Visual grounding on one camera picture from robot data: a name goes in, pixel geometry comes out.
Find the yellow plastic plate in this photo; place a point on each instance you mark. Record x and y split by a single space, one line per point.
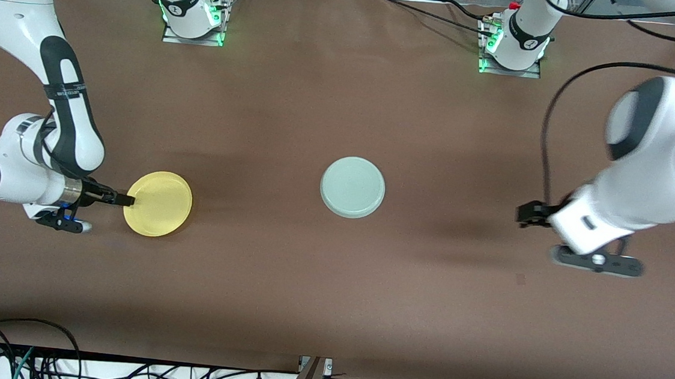
161 209

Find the green plastic plate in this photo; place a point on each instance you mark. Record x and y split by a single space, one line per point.
352 188

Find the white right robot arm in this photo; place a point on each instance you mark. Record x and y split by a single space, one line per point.
20 14

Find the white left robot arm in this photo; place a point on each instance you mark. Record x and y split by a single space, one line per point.
659 154

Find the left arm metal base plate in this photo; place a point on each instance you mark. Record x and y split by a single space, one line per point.
506 72

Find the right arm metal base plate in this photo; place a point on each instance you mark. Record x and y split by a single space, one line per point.
192 41

